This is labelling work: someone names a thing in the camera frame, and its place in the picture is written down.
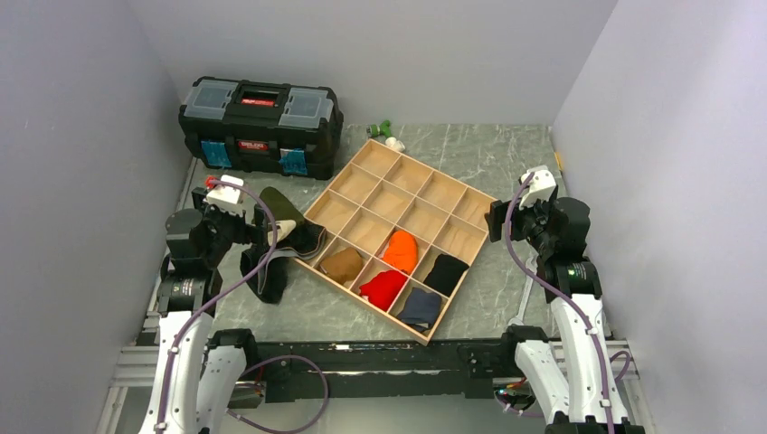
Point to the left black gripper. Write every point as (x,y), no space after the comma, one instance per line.
(246,232)

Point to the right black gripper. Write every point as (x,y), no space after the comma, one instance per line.
(518,213)

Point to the black striped underwear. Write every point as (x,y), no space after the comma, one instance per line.
(303,242)

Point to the wooden compartment tray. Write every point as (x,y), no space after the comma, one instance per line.
(381,191)

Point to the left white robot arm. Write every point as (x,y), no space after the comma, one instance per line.
(197,369)

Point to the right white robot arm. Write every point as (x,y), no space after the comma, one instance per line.
(582,395)

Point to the olive green underwear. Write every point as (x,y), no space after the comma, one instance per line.
(287,216)

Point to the black rolled underwear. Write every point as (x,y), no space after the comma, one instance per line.
(445,274)

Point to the brown rolled underwear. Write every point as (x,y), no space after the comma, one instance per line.
(343,266)

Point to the orange rolled underwear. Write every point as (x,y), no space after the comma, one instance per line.
(402,252)

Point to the navy blue rolled underwear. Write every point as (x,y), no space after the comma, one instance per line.
(421,310)

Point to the red rolled underwear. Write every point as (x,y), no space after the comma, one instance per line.
(383,288)

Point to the silver wrench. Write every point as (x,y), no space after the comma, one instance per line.
(518,319)

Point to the black plastic toolbox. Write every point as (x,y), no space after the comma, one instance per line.
(252,126)

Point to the green and white pipe fitting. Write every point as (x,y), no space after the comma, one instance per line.
(384,130)

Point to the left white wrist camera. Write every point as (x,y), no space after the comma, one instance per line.
(225,193)

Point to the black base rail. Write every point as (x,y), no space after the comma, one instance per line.
(291,371)

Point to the aluminium frame rail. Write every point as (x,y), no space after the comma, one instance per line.
(135,368)

